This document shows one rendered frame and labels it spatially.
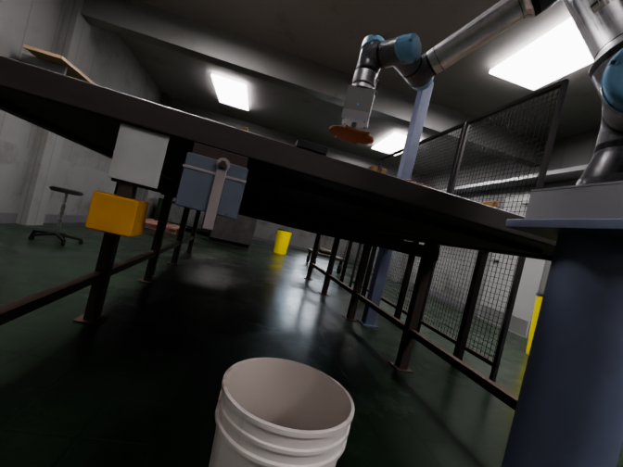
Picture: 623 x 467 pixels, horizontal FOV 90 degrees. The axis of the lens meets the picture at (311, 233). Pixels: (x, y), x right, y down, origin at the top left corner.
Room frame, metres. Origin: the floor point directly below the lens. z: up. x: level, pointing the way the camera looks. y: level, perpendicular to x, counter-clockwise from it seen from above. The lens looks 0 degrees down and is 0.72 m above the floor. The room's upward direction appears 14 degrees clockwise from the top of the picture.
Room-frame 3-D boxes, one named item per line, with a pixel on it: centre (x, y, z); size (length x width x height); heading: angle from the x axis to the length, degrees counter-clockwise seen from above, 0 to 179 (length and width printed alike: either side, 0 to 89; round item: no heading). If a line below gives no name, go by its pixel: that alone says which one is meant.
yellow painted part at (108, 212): (0.69, 0.42, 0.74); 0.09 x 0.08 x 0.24; 103
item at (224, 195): (0.73, 0.25, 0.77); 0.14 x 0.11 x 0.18; 103
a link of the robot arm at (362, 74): (0.99, -0.05, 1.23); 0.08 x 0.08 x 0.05
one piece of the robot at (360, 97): (1.00, -0.05, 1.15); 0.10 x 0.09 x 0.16; 171
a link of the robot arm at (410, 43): (0.93, -0.13, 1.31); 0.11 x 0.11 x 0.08; 47
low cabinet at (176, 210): (8.95, 3.44, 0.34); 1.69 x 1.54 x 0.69; 10
